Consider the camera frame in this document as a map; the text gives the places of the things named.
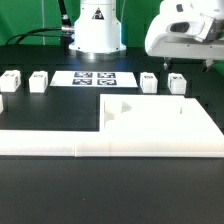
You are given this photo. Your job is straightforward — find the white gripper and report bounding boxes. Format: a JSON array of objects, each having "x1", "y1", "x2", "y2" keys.
[{"x1": 145, "y1": 15, "x2": 224, "y2": 72}]

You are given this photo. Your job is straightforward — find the white square table top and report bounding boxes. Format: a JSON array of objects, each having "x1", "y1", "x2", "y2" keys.
[{"x1": 99, "y1": 94, "x2": 222, "y2": 136}]

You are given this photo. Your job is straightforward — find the white sheet with tags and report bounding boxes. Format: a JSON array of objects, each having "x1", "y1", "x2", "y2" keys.
[{"x1": 50, "y1": 71, "x2": 137, "y2": 88}]

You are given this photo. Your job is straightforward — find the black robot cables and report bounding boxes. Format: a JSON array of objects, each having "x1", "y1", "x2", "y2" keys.
[{"x1": 4, "y1": 0, "x2": 76, "y2": 46}]

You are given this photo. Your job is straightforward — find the white part at left edge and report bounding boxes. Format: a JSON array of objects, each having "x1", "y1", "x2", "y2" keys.
[{"x1": 0, "y1": 94, "x2": 4, "y2": 114}]

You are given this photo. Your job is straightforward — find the white L-shaped obstacle fence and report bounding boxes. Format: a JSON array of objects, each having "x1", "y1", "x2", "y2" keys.
[{"x1": 0, "y1": 97, "x2": 224, "y2": 158}]

